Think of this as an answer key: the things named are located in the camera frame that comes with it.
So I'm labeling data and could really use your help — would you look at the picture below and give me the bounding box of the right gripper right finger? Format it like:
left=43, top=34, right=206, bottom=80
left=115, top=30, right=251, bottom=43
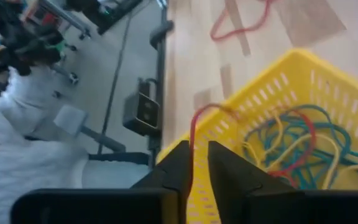
left=208, top=141, right=358, bottom=224

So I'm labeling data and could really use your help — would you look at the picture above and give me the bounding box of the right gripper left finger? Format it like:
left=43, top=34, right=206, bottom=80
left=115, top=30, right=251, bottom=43
left=11, top=139, right=194, bottom=224

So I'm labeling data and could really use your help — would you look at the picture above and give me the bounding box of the red rubber band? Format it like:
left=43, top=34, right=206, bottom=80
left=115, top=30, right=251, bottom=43
left=188, top=103, right=318, bottom=200
left=209, top=0, right=275, bottom=42

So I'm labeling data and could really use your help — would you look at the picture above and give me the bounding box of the yellow rubber band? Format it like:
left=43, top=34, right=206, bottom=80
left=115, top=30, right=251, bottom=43
left=264, top=133, right=341, bottom=190
left=242, top=113, right=285, bottom=166

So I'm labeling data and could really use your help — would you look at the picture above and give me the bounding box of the yellow slotted plastic bin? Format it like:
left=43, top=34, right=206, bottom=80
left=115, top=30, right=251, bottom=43
left=157, top=48, right=358, bottom=224

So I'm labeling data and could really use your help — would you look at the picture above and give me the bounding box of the grey office chair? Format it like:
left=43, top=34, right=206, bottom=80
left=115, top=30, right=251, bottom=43
left=53, top=104, right=127, bottom=154

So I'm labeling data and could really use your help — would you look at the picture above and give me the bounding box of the person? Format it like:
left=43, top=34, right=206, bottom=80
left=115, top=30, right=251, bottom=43
left=0, top=65, right=90, bottom=224

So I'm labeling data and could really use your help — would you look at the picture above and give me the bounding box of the black device green light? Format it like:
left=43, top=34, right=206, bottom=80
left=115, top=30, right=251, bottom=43
left=65, top=0, right=144, bottom=35

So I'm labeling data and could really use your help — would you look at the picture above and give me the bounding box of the grey table leg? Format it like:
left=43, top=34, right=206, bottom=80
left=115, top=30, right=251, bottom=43
left=39, top=0, right=92, bottom=40

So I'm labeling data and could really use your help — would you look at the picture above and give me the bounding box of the black table-level camera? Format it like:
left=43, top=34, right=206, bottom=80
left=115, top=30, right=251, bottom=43
left=122, top=77, right=162, bottom=138

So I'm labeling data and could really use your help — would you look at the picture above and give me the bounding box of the black aluminium table frame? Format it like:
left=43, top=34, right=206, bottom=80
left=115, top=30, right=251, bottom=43
left=87, top=0, right=175, bottom=166

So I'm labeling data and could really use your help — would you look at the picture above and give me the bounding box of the black floor cable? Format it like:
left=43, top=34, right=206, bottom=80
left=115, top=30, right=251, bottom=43
left=97, top=12, right=134, bottom=156

